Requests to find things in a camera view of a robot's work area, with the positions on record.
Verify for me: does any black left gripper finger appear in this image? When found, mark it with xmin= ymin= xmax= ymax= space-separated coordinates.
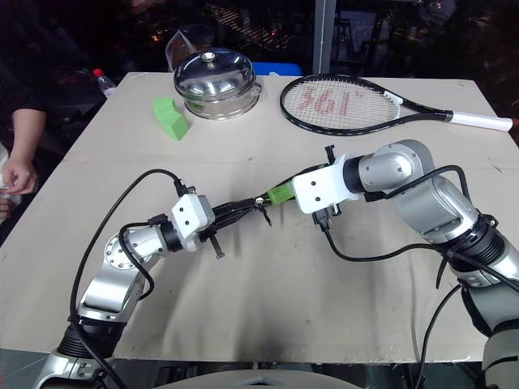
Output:
xmin=213 ymin=207 xmax=256 ymax=231
xmin=212 ymin=196 xmax=261 ymax=216

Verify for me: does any black and white tennis racket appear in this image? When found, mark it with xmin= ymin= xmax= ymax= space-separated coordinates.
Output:
xmin=278 ymin=74 xmax=515 ymax=136

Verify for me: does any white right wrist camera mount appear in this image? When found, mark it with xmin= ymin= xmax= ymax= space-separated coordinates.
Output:
xmin=292 ymin=155 xmax=361 ymax=215

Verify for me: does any green highlighter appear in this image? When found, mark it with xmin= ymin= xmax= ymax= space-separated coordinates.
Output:
xmin=268 ymin=183 xmax=296 ymax=205

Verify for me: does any green crumpled foam piece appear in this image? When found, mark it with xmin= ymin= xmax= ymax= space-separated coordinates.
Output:
xmin=152 ymin=96 xmax=192 ymax=143

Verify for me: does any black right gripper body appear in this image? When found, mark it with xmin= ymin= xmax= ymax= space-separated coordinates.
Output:
xmin=311 ymin=202 xmax=343 ymax=233

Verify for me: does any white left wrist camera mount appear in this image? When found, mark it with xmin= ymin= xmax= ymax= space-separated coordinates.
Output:
xmin=169 ymin=194 xmax=217 ymax=251

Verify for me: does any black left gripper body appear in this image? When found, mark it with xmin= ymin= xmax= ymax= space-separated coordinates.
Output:
xmin=197 ymin=204 xmax=225 ymax=260

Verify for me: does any white cloth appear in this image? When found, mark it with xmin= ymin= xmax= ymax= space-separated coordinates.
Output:
xmin=0 ymin=141 xmax=22 ymax=228

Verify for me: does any person bare hand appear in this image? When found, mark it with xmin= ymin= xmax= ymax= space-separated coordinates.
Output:
xmin=1 ymin=156 xmax=40 ymax=196

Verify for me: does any white metal pole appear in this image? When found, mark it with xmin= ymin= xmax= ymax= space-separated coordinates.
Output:
xmin=311 ymin=0 xmax=337 ymax=76

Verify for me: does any plastic bottle with red cap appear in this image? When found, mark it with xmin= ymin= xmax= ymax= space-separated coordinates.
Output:
xmin=92 ymin=67 xmax=119 ymax=99

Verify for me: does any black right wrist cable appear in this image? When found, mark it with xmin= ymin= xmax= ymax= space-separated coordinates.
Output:
xmin=320 ymin=220 xmax=410 ymax=263

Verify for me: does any stainless steel domed lid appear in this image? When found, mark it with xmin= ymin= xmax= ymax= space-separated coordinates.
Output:
xmin=174 ymin=47 xmax=257 ymax=105

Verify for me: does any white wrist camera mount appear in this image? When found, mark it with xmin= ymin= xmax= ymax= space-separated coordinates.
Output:
xmin=169 ymin=194 xmax=217 ymax=251
xmin=292 ymin=155 xmax=361 ymax=215

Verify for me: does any black right shoulder cable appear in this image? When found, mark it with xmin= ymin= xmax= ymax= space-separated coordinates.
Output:
xmin=415 ymin=282 xmax=464 ymax=389

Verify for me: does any short black left arm cable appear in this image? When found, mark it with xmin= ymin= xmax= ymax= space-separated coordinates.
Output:
xmin=119 ymin=229 xmax=155 ymax=301

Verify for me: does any clear plastic container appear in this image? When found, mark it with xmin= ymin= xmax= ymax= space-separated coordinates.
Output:
xmin=165 ymin=24 xmax=212 ymax=75

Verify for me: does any person black shirt torso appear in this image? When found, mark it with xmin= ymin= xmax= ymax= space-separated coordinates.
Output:
xmin=0 ymin=60 xmax=48 ymax=137

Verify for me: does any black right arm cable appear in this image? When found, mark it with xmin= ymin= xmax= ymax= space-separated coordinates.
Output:
xmin=362 ymin=165 xmax=519 ymax=293

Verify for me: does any blue plastic box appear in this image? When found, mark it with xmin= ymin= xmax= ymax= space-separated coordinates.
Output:
xmin=252 ymin=62 xmax=303 ymax=78

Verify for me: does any stainless steel steamer pot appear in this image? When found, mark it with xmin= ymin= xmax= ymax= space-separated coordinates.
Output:
xmin=178 ymin=79 xmax=264 ymax=121

